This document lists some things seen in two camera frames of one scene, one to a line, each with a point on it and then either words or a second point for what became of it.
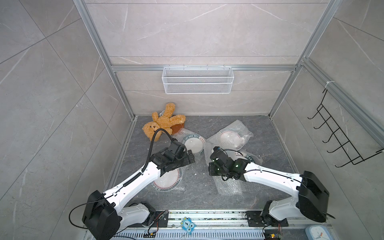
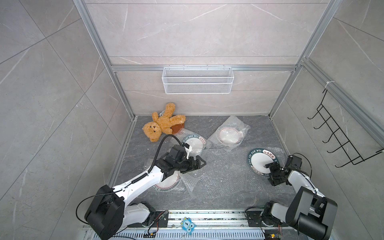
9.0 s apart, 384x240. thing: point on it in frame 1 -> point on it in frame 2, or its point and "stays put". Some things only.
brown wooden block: x=176 y=127 stays put
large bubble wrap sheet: x=256 y=159 -> x=227 y=175
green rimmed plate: x=237 y=154 -> x=259 y=157
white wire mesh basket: x=198 y=80 stays put
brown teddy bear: x=166 y=121 stays put
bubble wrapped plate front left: x=168 y=181 stays put
